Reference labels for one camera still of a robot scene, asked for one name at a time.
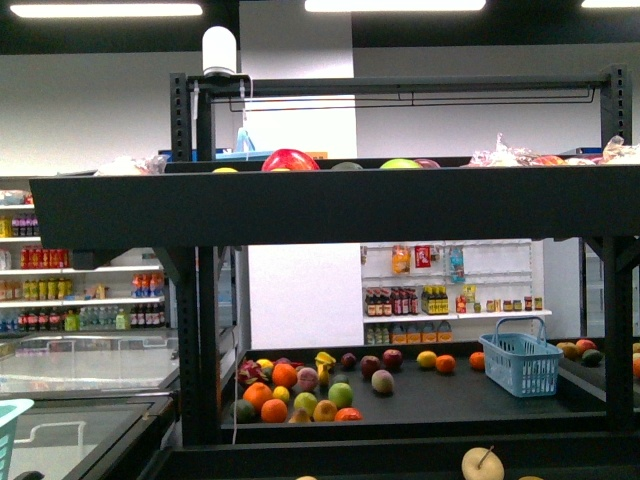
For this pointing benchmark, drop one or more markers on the green apple upper shelf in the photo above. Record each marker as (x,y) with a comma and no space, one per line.
(400,163)

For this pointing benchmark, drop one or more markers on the green apple shelf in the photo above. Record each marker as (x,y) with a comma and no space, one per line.
(400,163)
(341,394)

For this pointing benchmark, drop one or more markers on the white sauce shelf unit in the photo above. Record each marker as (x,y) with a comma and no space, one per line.
(449,290)

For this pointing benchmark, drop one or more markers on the green apple middle shelf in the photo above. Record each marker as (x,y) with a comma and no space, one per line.
(341,394)

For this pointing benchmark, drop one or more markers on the yellow lemon middle shelf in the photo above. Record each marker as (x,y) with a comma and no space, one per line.
(426,359)

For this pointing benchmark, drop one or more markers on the white beverage shelf unit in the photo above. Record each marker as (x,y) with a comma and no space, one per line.
(42,292)

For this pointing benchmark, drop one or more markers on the large red apple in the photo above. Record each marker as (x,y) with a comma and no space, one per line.
(290,159)

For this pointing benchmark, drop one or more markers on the dark red apple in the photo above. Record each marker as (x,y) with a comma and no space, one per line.
(392,359)

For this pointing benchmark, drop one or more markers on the pink dragon fruit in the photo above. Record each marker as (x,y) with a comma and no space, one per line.
(250,372)

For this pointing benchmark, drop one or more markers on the peach mango fruit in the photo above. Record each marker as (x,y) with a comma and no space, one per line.
(382,382)

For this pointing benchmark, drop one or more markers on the orange front left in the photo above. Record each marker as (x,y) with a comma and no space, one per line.
(257,394)

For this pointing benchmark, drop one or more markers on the orange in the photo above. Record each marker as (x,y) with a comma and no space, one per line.
(257,394)
(274,411)

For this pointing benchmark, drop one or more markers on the small tangerine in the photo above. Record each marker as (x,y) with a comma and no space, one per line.
(445,364)

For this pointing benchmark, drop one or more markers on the orange lower front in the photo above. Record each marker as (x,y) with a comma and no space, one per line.
(274,411)

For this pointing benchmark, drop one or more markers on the light blue plastic basket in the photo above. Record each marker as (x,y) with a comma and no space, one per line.
(524,365)

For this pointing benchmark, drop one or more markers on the glass top freezer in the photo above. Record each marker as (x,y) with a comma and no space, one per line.
(102,403)

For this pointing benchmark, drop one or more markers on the pale yellow pear with stem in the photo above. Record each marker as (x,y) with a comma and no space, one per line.
(482,464)

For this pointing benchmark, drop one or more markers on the teal plastic basket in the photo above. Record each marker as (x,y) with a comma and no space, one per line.
(10,411)

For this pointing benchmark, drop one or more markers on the white dome camera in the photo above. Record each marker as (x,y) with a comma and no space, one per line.
(219,52)

